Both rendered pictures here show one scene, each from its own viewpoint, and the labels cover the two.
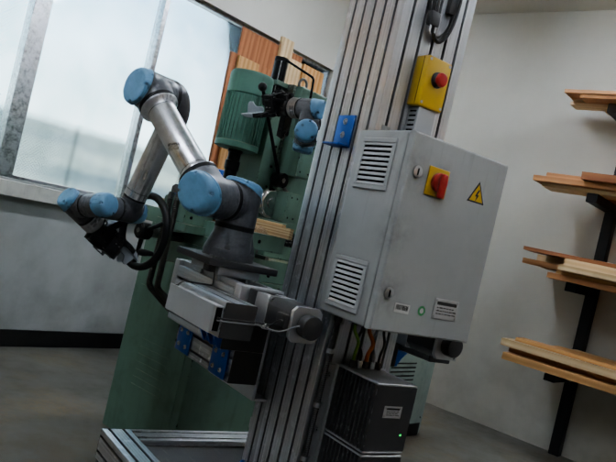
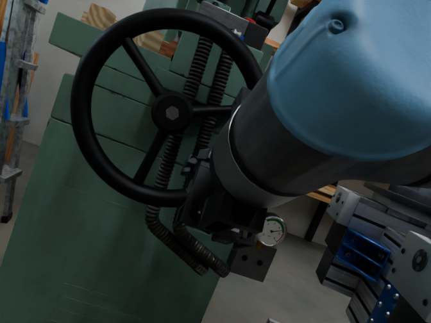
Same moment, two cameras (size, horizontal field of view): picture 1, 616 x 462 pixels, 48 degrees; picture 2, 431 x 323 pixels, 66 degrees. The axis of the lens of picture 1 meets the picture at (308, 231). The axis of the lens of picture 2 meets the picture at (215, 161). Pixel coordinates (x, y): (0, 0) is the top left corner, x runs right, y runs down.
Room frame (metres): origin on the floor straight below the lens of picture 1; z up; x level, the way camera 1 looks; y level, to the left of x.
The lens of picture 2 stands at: (2.10, 0.90, 0.83)
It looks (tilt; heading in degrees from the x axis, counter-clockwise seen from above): 7 degrees down; 310
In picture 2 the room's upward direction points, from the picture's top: 22 degrees clockwise
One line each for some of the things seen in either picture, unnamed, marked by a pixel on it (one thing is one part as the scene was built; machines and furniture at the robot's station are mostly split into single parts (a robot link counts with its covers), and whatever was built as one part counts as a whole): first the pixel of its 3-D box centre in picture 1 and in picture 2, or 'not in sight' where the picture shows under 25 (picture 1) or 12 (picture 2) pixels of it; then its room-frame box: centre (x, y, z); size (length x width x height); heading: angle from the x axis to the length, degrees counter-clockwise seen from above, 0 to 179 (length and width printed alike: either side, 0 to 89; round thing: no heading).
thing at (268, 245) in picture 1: (202, 226); (201, 90); (2.64, 0.40, 0.87); 0.61 x 0.30 x 0.06; 49
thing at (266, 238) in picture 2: not in sight; (267, 232); (2.41, 0.30, 0.65); 0.06 x 0.04 x 0.08; 49
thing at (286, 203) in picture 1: (284, 206); (251, 62); (2.78, 0.12, 1.02); 0.09 x 0.07 x 0.12; 49
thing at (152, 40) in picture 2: not in sight; (148, 40); (2.70, 0.52, 0.92); 0.04 x 0.03 x 0.04; 89
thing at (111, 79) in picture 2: (203, 238); (177, 105); (2.70, 0.40, 0.82); 0.40 x 0.21 x 0.04; 49
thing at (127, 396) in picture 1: (209, 354); (122, 251); (2.83, 0.28, 0.35); 0.58 x 0.45 x 0.71; 139
